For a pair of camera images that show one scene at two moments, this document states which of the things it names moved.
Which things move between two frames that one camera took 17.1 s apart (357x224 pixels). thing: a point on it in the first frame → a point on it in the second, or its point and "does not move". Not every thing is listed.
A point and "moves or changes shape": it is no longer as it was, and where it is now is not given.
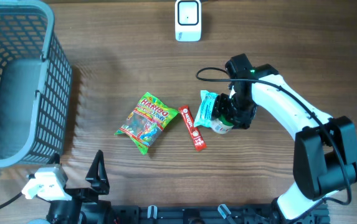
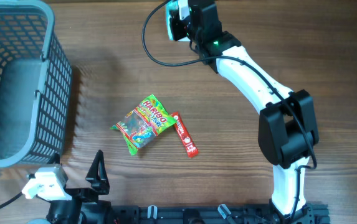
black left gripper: (98, 177) does not move
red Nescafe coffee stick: (197, 137) → (191, 147)
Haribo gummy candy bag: (145, 122) moves or changes shape
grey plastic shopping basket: (25, 84) does not move
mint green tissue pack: (204, 114) → (171, 5)
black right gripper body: (235, 111) → (180, 28)
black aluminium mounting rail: (206, 214) does not move
